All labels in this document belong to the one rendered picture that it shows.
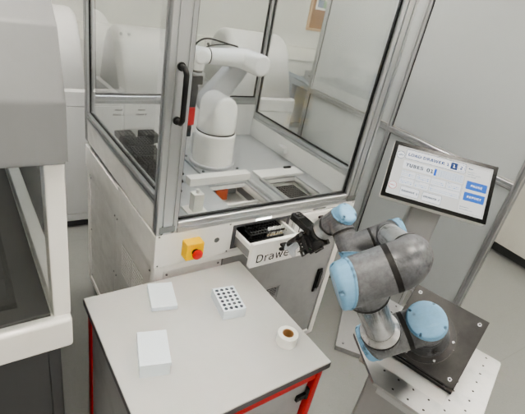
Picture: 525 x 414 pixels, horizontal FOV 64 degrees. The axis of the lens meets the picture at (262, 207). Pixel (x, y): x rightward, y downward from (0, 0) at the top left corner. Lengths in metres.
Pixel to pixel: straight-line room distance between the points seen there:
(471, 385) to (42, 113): 1.47
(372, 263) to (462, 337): 0.68
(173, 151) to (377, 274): 0.77
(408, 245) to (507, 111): 1.95
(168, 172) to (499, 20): 2.17
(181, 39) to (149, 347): 0.89
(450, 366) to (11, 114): 1.40
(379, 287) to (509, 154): 1.98
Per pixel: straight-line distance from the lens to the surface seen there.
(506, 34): 2.91
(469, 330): 1.58
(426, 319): 1.34
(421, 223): 2.40
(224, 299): 1.51
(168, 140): 1.37
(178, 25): 1.29
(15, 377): 1.50
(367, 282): 0.95
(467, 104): 2.97
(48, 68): 0.97
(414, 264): 0.97
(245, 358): 1.39
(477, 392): 1.64
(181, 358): 1.36
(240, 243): 1.68
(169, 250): 1.59
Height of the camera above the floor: 1.78
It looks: 28 degrees down
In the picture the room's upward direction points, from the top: 12 degrees clockwise
